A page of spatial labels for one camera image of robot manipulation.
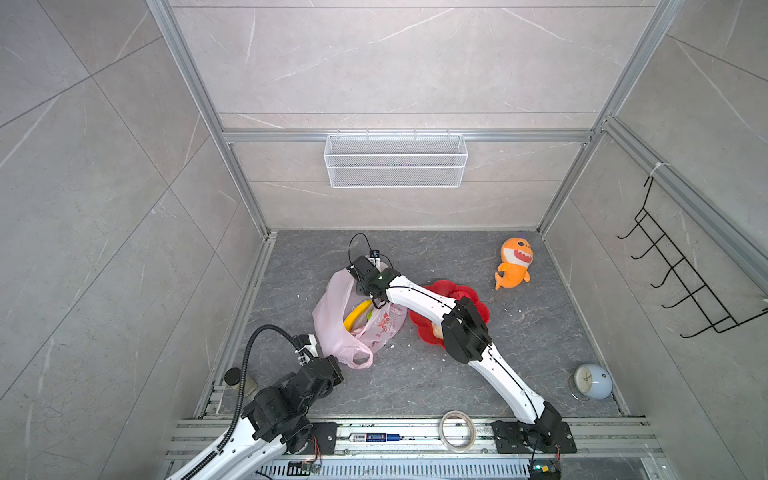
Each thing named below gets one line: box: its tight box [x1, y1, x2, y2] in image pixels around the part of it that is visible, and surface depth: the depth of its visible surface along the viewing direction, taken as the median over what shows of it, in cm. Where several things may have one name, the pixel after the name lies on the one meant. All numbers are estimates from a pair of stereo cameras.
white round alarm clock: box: [568, 363, 613, 401], surface depth 78 cm
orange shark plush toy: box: [495, 236, 534, 291], surface depth 105 cm
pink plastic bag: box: [313, 268, 408, 369], surface depth 85 cm
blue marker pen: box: [348, 432, 401, 442], surface depth 74 cm
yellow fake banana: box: [343, 299, 373, 332], surface depth 97 cm
